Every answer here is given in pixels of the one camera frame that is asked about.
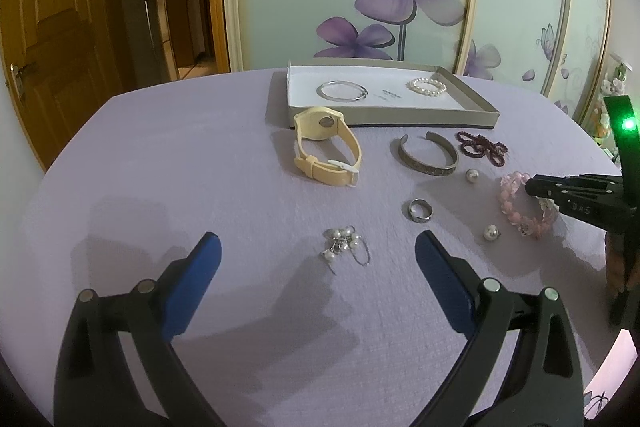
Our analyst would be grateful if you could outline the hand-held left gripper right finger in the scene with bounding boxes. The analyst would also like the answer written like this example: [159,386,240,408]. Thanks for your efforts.
[414,230,586,427]

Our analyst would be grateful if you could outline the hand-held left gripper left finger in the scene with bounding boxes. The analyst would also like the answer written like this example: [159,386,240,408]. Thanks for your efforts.
[52,232,228,427]

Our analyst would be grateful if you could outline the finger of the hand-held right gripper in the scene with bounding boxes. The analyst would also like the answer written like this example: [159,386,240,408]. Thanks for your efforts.
[525,173,623,200]
[552,197,626,219]

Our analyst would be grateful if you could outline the pink bead bracelet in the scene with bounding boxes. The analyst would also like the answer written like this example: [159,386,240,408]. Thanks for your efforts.
[499,172,558,239]

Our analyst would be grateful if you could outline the dark red bead bracelet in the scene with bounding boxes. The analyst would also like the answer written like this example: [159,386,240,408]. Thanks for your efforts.
[455,130,509,166]

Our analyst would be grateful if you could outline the cream wrist watch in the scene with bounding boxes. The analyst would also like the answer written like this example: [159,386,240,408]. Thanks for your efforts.
[292,107,362,186]

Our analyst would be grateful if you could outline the grey cardboard tray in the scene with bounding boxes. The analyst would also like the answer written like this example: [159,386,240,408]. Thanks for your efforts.
[270,61,501,128]

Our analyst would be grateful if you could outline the person's right hand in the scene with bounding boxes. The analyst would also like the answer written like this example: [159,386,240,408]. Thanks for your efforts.
[604,229,632,300]

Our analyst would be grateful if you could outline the lilac tablecloth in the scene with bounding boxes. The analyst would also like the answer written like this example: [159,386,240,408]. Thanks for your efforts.
[20,67,640,427]

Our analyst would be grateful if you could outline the pearl cluster drop earrings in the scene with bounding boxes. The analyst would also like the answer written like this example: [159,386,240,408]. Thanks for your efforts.
[320,225,373,275]

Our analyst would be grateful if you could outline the pale decorative bouquet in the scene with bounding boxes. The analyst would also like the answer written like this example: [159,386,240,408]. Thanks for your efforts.
[595,54,633,148]

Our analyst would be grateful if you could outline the swirl print sliding door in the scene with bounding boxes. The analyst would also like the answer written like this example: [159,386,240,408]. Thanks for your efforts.
[542,0,613,120]

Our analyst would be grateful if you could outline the silver bangle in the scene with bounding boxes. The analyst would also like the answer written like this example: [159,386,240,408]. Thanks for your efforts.
[318,80,370,102]

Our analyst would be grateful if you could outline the wooden door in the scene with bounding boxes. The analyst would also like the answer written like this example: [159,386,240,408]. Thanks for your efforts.
[0,0,126,172]

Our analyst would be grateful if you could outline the silver ring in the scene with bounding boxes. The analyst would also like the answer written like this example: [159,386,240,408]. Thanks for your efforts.
[405,199,434,224]

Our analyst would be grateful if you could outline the silver cuff bracelet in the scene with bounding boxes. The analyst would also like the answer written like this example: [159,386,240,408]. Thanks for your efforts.
[398,132,459,178]

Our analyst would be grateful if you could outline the white pearl bracelet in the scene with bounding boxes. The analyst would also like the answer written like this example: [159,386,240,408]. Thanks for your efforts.
[406,77,447,96]

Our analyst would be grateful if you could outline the metal door handle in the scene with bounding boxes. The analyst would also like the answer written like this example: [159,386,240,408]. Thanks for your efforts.
[10,62,38,100]

